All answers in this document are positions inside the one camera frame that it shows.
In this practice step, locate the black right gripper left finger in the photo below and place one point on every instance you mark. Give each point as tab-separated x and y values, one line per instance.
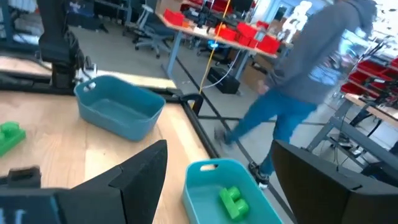
124	196

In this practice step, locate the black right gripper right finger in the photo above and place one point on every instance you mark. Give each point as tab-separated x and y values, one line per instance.
326	196

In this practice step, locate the green toy building block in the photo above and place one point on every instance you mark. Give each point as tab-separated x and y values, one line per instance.
11	137
234	203

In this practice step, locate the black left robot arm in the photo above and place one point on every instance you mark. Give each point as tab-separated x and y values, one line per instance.
59	40

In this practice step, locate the wooden worktable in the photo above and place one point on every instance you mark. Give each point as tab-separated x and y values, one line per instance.
367	130
199	32

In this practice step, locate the turquoise plastic bin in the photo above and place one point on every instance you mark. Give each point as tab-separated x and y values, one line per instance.
202	199

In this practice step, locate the dark blue plastic bin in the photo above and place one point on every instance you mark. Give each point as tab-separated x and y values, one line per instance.
121	109

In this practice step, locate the red plastic storage bin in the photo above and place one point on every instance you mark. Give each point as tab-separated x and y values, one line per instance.
226	33
173	17
370	67
247	30
268	44

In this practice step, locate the person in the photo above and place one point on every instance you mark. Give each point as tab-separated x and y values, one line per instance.
314	56

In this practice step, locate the black box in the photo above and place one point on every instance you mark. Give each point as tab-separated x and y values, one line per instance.
224	81

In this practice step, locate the grey office chair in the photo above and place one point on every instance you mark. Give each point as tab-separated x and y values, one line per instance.
152	34

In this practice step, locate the white humanoid robot figure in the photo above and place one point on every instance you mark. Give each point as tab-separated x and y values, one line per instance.
295	18

